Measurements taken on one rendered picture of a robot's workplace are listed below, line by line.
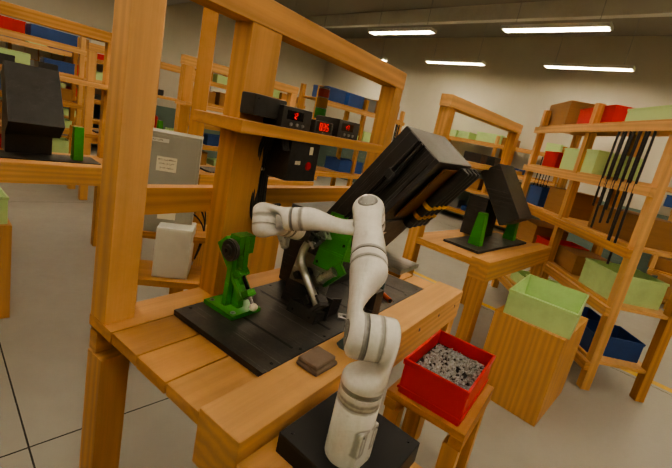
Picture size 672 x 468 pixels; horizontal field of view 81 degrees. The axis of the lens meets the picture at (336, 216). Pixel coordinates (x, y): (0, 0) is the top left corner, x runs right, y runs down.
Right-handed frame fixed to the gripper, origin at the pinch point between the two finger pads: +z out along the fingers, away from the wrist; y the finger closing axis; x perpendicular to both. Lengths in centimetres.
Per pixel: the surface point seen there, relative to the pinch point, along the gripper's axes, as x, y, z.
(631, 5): -357, 337, 592
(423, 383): -15, -58, 6
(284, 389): 7, -47, -33
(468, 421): -22, -72, 13
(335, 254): -2.0, -8.4, 3.0
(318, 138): -13.2, 34.9, -1.4
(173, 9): 416, 912, 419
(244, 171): 10.6, 27.6, -19.8
